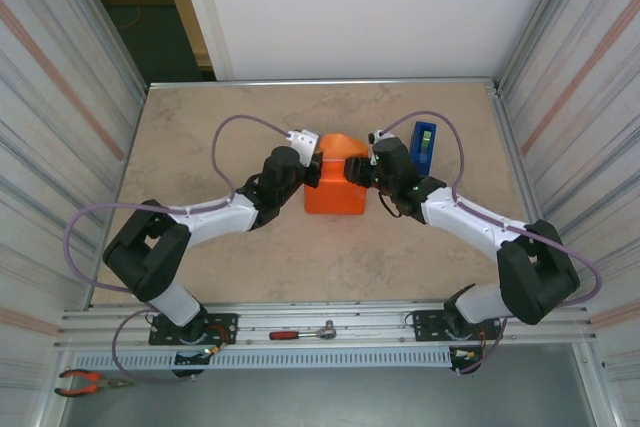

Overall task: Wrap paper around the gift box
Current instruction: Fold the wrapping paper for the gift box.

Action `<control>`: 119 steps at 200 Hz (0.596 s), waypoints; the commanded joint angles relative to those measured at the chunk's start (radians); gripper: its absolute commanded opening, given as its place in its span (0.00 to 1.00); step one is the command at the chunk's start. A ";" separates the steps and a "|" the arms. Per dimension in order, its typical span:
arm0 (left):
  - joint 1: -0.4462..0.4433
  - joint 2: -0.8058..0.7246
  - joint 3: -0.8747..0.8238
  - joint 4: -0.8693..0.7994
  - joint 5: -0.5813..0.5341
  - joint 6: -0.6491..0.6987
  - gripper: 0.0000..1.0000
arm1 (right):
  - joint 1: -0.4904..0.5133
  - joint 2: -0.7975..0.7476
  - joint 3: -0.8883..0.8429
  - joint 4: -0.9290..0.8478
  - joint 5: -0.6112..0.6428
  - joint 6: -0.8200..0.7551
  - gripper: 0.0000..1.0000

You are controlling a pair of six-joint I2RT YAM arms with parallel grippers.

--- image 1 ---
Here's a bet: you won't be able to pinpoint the blue tape dispenser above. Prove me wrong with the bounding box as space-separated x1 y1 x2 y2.
409 120 440 178

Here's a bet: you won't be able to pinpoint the long aluminium table edge profile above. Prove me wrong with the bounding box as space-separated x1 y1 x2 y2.
146 77 502 94

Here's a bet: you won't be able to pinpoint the short aluminium table edge profile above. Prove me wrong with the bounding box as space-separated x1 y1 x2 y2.
483 81 569 304

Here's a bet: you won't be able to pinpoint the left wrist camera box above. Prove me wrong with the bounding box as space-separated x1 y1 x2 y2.
285 129 321 168

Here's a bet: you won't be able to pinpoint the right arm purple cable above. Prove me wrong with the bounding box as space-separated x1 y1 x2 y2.
377 110 604 377

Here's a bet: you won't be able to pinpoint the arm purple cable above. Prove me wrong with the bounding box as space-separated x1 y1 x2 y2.
377 110 604 377
65 114 296 387

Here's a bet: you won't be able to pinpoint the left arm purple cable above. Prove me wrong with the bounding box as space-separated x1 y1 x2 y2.
65 114 296 387

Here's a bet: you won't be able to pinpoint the wide aluminium mounting rail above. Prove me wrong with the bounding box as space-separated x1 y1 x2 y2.
53 300 599 349

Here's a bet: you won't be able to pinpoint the red-handled ratchet wrench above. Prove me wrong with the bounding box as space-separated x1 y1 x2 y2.
268 319 339 342

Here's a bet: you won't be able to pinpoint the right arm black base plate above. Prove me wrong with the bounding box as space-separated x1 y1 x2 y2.
412 308 504 343

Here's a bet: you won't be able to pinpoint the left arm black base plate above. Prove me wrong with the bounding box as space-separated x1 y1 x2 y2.
148 312 239 347

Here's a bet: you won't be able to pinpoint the grey slotted cable duct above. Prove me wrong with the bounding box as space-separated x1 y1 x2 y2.
73 348 455 371

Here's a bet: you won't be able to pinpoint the orange cord on floor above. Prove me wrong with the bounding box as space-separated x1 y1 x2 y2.
115 4 141 31

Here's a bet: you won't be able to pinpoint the orange-handled pliers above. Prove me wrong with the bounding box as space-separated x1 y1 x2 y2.
53 369 130 398

